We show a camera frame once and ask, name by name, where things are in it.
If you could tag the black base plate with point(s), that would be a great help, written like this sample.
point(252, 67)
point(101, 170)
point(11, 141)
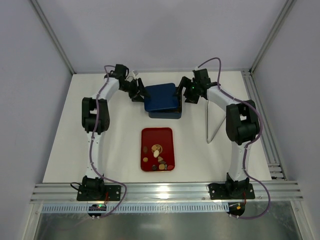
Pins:
point(108, 192)
point(219, 191)

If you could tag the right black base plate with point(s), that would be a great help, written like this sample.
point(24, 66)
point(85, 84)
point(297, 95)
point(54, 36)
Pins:
point(219, 191)

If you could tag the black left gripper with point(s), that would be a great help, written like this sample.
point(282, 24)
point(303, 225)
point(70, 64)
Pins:
point(136, 89)

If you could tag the gold ring cookie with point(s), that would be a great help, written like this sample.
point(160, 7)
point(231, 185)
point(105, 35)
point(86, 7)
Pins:
point(157, 147)

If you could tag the left aluminium frame post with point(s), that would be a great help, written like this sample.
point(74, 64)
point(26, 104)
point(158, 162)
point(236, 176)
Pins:
point(51, 34)

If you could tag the aluminium frame post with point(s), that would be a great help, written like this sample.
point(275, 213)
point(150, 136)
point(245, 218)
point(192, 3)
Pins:
point(51, 34)
point(272, 34)

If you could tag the blue tin lid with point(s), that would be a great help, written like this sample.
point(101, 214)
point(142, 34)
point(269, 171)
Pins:
point(161, 97)

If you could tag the aluminium front rail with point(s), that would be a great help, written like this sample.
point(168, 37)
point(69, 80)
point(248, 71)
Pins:
point(179, 191)

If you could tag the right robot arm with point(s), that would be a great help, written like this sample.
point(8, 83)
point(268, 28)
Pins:
point(242, 126)

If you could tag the tan square chocolate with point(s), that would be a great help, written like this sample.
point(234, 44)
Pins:
point(161, 167)

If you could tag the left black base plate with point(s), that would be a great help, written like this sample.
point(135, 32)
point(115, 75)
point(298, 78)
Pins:
point(108, 192)

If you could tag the white oval chocolate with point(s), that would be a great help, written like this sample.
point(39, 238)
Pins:
point(156, 153)

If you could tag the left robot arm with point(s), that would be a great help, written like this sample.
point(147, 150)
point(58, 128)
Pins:
point(95, 120)

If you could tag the dark round chocolate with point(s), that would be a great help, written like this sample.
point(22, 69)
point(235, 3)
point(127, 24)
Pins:
point(154, 167)

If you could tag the metal tongs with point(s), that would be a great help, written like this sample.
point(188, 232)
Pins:
point(213, 123)

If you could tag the blue chocolate tin box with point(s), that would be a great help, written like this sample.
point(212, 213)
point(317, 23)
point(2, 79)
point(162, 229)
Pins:
point(175, 113)

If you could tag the right aluminium frame post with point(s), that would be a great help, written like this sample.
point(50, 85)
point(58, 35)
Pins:
point(272, 34)

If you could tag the brown leaf chocolate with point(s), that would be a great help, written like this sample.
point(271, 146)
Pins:
point(145, 150)

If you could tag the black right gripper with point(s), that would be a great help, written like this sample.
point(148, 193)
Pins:
point(186, 88)

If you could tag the red lacquer tray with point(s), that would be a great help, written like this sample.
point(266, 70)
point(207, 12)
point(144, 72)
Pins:
point(162, 136)

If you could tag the white cable duct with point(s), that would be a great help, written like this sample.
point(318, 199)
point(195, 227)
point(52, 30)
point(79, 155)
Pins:
point(124, 208)

